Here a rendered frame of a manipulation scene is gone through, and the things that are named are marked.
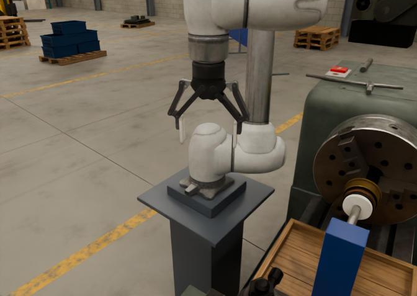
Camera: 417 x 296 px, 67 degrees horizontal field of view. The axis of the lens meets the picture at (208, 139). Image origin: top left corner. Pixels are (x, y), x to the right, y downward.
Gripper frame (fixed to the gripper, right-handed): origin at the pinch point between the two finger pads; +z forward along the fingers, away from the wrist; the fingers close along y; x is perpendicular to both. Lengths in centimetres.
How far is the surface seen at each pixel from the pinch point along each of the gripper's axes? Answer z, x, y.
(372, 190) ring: 11.4, -1.3, -42.1
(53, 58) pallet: 111, -525, 430
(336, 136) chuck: 4.3, -16.7, -34.8
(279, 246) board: 32.9, 0.4, -21.1
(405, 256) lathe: 37, -6, -58
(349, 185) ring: 12.4, -4.0, -37.4
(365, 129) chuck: 0.1, -14.1, -41.1
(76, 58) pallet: 114, -548, 392
